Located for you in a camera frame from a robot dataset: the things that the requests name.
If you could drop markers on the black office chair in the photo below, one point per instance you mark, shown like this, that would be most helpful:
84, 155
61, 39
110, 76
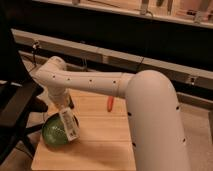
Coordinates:
18, 97

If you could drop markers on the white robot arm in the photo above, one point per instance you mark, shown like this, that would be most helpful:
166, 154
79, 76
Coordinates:
156, 129

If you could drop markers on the green ceramic bowl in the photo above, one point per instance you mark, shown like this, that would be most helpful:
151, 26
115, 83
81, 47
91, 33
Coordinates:
53, 132

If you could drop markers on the orange carrot toy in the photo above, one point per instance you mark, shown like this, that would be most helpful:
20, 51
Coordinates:
110, 103

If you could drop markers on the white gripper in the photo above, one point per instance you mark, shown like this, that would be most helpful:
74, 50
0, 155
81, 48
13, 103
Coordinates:
60, 99

